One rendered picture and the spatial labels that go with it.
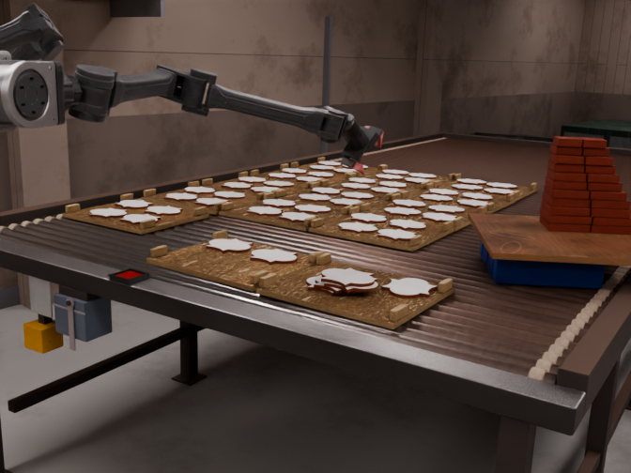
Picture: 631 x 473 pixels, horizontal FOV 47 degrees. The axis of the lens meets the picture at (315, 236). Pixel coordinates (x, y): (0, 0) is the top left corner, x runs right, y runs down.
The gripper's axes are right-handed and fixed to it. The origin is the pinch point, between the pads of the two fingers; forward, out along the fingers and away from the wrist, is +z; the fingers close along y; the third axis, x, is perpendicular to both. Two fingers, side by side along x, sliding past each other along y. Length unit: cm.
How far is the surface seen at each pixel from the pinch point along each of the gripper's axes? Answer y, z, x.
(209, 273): 55, -17, -13
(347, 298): 43, -12, 26
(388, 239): 10.9, 36.1, -1.3
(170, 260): 57, -15, -31
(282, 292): 50, -17, 11
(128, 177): 13, 146, -265
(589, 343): 27, -9, 82
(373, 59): -222, 318, -286
